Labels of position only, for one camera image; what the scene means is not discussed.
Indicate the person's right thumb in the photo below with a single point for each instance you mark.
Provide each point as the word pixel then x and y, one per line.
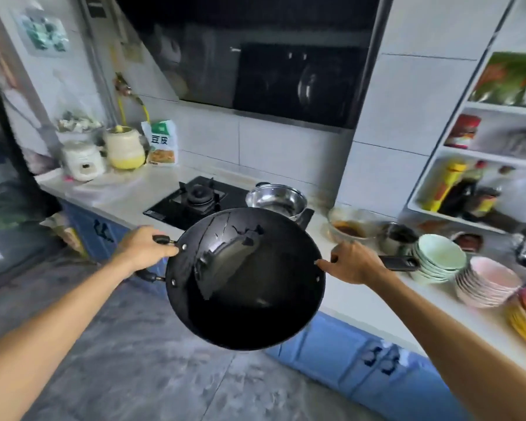
pixel 327 263

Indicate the stainless steel pot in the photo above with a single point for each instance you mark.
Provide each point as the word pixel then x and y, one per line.
pixel 277 201

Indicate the black range hood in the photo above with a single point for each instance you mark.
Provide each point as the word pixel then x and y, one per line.
pixel 263 56

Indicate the person's left hand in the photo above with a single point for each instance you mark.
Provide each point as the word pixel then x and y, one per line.
pixel 140 249

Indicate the stack of green bowls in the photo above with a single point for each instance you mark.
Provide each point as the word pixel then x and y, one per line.
pixel 438 257

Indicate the green white food packet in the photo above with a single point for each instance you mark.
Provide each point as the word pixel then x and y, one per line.
pixel 161 142

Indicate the person's left forearm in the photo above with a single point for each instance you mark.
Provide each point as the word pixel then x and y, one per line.
pixel 48 333

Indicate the stack of pink plates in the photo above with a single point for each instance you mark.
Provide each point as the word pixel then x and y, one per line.
pixel 486 281

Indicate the green orange packet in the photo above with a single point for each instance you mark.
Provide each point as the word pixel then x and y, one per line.
pixel 504 78

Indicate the dark sauce bottle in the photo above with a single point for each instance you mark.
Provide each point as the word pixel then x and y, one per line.
pixel 460 191

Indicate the person's right forearm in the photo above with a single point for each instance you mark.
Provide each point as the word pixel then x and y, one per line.
pixel 460 346

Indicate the person's right hand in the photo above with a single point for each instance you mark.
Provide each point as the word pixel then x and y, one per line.
pixel 355 263

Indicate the person's left thumb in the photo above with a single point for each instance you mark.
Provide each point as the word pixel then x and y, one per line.
pixel 165 249

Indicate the white wall shelf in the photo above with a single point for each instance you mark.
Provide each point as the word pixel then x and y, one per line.
pixel 482 135

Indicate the glass bowl with sauce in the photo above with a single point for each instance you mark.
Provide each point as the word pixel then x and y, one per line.
pixel 349 227

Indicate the green wall sticker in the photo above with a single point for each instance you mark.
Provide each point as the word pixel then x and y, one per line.
pixel 44 33

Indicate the white small cooker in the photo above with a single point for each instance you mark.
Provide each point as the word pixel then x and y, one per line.
pixel 82 161

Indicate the small steel cup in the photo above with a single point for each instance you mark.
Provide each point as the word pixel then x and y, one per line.
pixel 397 239

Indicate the blue kitchen cabinet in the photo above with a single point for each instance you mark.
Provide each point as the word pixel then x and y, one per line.
pixel 333 346

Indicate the bowl of garlic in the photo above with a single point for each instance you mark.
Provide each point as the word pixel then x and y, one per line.
pixel 76 125

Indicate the yellow bottle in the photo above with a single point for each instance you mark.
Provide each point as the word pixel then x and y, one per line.
pixel 443 185

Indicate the red packet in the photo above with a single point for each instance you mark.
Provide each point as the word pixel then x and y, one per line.
pixel 463 131

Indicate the black wok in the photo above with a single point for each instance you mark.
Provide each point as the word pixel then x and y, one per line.
pixel 245 278

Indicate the small dark dish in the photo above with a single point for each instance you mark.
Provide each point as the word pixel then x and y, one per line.
pixel 467 241

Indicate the black gas stove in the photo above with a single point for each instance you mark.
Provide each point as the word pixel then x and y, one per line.
pixel 193 201

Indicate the brown jar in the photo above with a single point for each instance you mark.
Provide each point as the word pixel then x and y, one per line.
pixel 482 203

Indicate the yellow cream electric kettle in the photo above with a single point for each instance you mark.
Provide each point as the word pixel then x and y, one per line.
pixel 124 148

